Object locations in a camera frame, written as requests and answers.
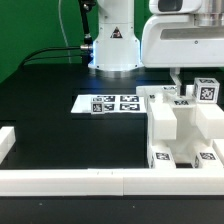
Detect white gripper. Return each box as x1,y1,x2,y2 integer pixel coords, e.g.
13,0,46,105
141,15,224,94

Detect grey thin cable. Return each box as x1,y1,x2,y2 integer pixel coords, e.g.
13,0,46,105
58,0,73,64

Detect white chair seat part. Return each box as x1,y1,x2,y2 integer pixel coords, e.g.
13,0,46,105
146,98,224,164

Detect black cables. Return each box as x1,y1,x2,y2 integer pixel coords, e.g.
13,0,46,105
20,0,94,67

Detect white left rail block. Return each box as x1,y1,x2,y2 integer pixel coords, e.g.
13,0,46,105
0,126,16,164

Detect white chair back long part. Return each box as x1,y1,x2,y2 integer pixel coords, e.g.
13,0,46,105
136,85,224,140

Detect white marker sheet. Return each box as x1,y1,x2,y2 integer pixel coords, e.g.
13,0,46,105
71,94,146,114

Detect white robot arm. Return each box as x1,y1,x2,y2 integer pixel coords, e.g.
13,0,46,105
80,0,224,86

